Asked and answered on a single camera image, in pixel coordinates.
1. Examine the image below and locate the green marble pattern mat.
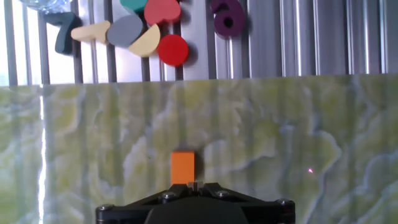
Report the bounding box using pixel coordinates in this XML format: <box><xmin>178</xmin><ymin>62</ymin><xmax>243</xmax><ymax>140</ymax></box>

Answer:
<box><xmin>0</xmin><ymin>73</ymin><xmax>398</xmax><ymax>224</ymax></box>

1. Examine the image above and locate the red circle piece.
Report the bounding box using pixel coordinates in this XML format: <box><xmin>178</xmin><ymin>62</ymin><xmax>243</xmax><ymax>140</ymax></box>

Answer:
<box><xmin>157</xmin><ymin>34</ymin><xmax>190</xmax><ymax>67</ymax></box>

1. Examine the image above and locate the grey oval piece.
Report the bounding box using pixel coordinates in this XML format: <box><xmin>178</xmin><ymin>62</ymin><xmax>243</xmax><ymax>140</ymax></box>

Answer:
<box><xmin>106</xmin><ymin>14</ymin><xmax>144</xmax><ymax>49</ymax></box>

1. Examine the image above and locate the dark teal number seven piece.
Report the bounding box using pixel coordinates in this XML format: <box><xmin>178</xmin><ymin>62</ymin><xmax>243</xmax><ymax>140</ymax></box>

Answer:
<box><xmin>43</xmin><ymin>11</ymin><xmax>83</xmax><ymax>55</ymax></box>

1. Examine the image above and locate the orange rectangular block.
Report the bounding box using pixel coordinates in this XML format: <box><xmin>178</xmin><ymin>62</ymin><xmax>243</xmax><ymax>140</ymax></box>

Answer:
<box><xmin>170</xmin><ymin>151</ymin><xmax>196</xmax><ymax>186</ymax></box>

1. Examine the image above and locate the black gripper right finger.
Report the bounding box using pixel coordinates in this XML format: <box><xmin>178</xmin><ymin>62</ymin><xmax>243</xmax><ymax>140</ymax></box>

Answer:
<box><xmin>195</xmin><ymin>182</ymin><xmax>295</xmax><ymax>224</ymax></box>

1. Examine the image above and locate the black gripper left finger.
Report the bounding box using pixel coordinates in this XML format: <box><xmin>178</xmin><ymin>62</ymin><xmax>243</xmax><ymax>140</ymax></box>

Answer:
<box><xmin>95</xmin><ymin>182</ymin><xmax>195</xmax><ymax>224</ymax></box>

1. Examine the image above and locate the teal octagon piece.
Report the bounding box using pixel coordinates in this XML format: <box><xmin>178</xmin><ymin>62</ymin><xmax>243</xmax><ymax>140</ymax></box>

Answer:
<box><xmin>119</xmin><ymin>0</ymin><xmax>149</xmax><ymax>13</ymax></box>

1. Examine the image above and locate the red heart piece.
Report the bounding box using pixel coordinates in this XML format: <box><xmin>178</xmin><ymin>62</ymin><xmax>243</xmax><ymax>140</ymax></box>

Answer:
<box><xmin>144</xmin><ymin>0</ymin><xmax>182</xmax><ymax>27</ymax></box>

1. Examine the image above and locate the clear plastic water bottle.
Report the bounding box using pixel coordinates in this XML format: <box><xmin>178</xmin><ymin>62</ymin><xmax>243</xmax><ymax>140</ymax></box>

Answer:
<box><xmin>18</xmin><ymin>0</ymin><xmax>72</xmax><ymax>14</ymax></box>

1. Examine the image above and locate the purple number nine piece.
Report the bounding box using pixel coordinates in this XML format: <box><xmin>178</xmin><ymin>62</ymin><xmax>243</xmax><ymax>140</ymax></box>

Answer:
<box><xmin>210</xmin><ymin>0</ymin><xmax>246</xmax><ymax>39</ymax></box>

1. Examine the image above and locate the cream trapezoid piece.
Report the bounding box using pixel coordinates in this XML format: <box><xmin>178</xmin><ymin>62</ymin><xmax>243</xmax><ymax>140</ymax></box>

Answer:
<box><xmin>70</xmin><ymin>20</ymin><xmax>111</xmax><ymax>44</ymax></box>

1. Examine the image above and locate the cream semicircle piece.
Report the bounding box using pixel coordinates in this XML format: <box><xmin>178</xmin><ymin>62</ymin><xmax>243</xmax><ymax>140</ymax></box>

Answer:
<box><xmin>127</xmin><ymin>24</ymin><xmax>161</xmax><ymax>58</ymax></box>

